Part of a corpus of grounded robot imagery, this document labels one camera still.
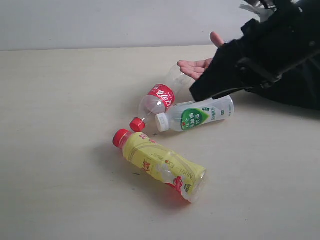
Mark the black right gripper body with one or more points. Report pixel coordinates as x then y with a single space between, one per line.
241 64

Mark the green-label white-cap bottle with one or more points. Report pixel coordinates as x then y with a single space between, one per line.
188 115

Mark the yellow-label red-cap bottle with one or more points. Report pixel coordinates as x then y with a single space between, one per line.
161 163

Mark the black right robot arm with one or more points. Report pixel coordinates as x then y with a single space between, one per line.
295 25

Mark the black sleeved forearm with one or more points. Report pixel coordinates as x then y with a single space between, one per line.
299 87

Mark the clear red-label cola bottle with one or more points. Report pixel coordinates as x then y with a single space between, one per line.
160 98

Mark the open bare human hand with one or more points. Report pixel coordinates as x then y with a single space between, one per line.
194 69

